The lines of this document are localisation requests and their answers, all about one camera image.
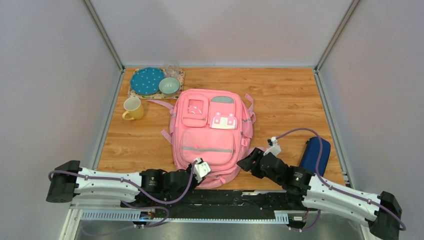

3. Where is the pink backpack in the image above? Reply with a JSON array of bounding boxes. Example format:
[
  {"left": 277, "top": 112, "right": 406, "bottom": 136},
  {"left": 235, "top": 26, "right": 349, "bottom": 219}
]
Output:
[{"left": 153, "top": 88, "right": 256, "bottom": 189}]

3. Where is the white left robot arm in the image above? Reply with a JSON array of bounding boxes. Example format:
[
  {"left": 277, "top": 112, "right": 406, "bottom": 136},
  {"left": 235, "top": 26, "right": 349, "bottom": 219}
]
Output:
[{"left": 46, "top": 158, "right": 211, "bottom": 208}]

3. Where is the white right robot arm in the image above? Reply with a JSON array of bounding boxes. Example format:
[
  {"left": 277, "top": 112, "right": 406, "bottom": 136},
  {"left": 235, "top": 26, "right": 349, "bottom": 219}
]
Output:
[{"left": 237, "top": 148, "right": 406, "bottom": 240}]

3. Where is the blue zip pencil case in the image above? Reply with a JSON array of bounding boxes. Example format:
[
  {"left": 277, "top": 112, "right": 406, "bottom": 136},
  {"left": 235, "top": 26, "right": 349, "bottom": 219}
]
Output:
[{"left": 299, "top": 136, "right": 331, "bottom": 176}]

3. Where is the yellow mug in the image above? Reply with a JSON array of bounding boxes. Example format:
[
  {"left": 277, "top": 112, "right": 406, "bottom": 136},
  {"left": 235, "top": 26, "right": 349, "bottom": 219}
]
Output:
[{"left": 122, "top": 97, "right": 145, "bottom": 121}]

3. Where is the floral tray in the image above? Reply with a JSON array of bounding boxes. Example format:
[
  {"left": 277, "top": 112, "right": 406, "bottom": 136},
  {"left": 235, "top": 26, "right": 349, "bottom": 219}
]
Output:
[{"left": 127, "top": 68, "right": 186, "bottom": 99}]

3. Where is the light green bowl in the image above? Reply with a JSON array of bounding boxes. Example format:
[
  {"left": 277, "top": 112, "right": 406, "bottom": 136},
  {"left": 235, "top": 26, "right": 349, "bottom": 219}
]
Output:
[{"left": 158, "top": 77, "right": 181, "bottom": 95}]

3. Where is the blue dotted plate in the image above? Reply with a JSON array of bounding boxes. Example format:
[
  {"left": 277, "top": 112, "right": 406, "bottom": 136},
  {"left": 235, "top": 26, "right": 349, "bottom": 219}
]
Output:
[{"left": 130, "top": 67, "right": 165, "bottom": 96}]

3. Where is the clear drinking glass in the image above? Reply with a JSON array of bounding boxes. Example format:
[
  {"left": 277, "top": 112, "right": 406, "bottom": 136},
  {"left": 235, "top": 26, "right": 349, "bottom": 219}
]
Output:
[{"left": 163, "top": 60, "right": 180, "bottom": 79}]

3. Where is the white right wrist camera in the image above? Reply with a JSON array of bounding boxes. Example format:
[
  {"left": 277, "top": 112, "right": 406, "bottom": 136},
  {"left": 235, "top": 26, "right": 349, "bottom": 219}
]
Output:
[{"left": 263, "top": 136, "right": 282, "bottom": 157}]

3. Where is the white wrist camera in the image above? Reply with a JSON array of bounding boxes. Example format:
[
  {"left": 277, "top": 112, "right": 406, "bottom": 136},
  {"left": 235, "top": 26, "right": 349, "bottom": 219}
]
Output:
[
  {"left": 193, "top": 157, "right": 212, "bottom": 184},
  {"left": 263, "top": 136, "right": 282, "bottom": 157}
]

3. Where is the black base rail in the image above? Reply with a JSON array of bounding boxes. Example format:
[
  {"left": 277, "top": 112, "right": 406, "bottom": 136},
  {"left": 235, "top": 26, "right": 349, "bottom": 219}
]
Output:
[{"left": 121, "top": 189, "right": 317, "bottom": 229}]

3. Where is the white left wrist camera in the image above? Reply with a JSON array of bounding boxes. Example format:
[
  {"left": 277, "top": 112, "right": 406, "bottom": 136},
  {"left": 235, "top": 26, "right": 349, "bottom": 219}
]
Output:
[{"left": 193, "top": 157, "right": 212, "bottom": 184}]

